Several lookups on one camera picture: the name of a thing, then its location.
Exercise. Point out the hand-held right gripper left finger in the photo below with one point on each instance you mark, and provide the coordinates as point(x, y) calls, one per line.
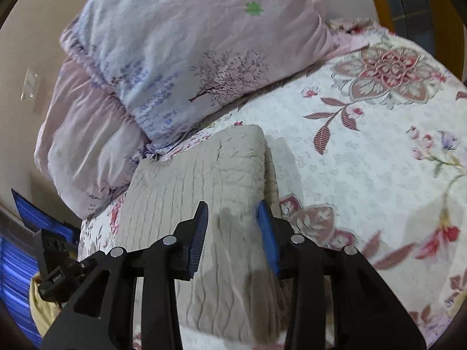
point(199, 244)

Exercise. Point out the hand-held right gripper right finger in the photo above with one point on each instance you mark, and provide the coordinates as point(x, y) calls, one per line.
point(268, 240)

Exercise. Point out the flat screen television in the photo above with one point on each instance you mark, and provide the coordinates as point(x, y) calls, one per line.
point(18, 273)

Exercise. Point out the yellow cloth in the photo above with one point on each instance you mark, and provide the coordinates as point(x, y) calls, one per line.
point(42, 310)

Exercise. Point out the pink pillow with lavender print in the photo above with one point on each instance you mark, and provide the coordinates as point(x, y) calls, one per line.
point(80, 142)

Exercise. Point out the floral bed sheet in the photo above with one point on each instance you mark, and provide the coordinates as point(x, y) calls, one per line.
point(365, 175)

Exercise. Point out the pink pillow with tree print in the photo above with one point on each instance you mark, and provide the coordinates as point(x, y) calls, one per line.
point(182, 43)

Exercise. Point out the clear plastic wall patch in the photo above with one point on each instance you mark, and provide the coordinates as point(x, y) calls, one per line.
point(29, 84)

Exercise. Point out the wooden window frame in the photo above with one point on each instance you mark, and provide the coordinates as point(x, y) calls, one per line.
point(379, 0)

